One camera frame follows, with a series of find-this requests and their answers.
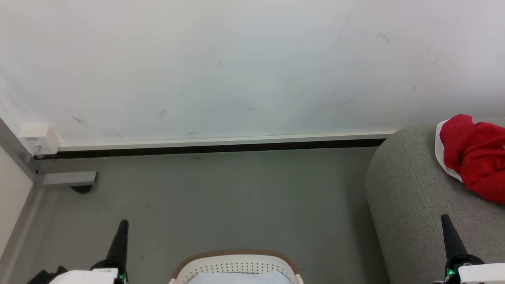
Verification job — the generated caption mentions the white and black baseboard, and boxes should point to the white and black baseboard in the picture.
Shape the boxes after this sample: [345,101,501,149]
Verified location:
[33,130,398,160]

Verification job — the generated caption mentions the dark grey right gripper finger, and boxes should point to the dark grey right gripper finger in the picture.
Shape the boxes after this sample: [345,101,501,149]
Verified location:
[440,214,468,262]

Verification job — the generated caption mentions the white laundry basket brown rim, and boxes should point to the white laundry basket brown rim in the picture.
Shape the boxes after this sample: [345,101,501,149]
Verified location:
[168,249,305,284]

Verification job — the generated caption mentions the grey metal foot bracket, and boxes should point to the grey metal foot bracket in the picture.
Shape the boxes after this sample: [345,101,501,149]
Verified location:
[41,170,98,187]

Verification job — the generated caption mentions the grey metal frame post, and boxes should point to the grey metal frame post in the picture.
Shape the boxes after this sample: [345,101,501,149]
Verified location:
[0,118,45,284]

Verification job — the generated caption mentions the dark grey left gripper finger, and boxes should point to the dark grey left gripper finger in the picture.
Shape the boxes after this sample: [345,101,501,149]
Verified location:
[105,219,130,272]

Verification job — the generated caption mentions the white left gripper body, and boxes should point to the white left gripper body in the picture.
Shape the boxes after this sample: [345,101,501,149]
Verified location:
[49,259,129,284]

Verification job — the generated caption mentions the red garment with white stripe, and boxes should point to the red garment with white stripe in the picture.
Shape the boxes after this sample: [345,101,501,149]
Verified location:
[434,114,505,205]

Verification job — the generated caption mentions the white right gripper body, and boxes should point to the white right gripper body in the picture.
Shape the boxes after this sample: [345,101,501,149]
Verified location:
[433,254,505,284]

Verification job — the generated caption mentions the grey fabric sofa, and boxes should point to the grey fabric sofa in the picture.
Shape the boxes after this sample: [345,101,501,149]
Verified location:
[365,118,505,284]

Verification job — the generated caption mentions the white wall socket box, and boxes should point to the white wall socket box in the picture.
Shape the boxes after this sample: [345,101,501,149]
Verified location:
[17,124,61,157]

